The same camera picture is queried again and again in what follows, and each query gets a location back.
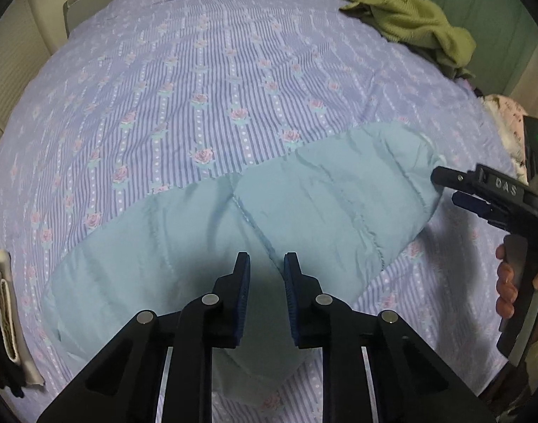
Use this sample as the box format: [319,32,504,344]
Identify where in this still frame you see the light blue padded pants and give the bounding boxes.
[42,123,443,407]

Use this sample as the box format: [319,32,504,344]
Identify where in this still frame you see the person's right hand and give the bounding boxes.
[496,244,538,320]

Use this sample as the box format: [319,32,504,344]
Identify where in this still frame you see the pink patterned garment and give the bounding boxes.
[481,94,528,184]

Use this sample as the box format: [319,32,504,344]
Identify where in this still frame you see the olive green jacket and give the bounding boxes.
[340,0,476,79]

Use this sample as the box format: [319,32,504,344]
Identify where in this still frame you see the green curtain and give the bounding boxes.
[430,0,538,96]

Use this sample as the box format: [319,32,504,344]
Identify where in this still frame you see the white louvered wardrobe doors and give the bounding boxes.
[0,0,50,138]

